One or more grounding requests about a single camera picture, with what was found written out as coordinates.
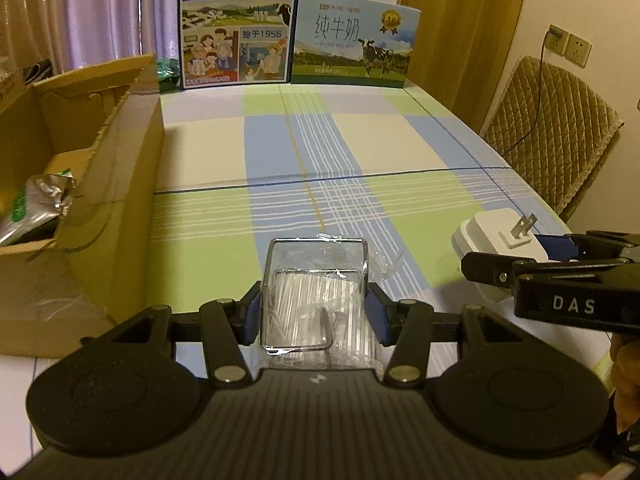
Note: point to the light blue milk box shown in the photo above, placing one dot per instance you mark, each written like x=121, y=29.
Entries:
x=363, y=42

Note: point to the wall power socket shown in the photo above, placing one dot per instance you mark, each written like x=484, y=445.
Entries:
x=556, y=40

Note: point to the quilted tan chair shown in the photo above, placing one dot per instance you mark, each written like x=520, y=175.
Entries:
x=554, y=131

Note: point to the yellow brown curtain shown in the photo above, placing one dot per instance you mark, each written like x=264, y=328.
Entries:
x=460, y=52

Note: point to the green flat box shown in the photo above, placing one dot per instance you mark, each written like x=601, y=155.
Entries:
x=168, y=74

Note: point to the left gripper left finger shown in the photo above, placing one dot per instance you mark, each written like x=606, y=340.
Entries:
x=226, y=326

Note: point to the dark blue milk carton box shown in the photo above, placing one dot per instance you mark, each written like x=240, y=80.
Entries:
x=229, y=42

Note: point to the white power adapter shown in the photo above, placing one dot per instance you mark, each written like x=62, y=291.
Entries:
x=501, y=232

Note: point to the person right hand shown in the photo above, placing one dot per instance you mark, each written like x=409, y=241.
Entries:
x=624, y=354

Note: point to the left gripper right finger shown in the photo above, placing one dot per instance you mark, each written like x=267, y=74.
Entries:
x=407, y=325

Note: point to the clear plastic packaged rack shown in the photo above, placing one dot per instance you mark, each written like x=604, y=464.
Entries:
x=314, y=302

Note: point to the silver green foil bag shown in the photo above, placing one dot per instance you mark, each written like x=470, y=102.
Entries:
x=38, y=207

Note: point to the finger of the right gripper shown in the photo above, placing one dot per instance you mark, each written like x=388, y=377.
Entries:
x=504, y=271
x=592, y=245

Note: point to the brown cardboard box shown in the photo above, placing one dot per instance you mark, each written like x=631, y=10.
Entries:
x=103, y=124

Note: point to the purple sheer curtain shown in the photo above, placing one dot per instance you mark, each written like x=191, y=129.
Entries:
x=72, y=34

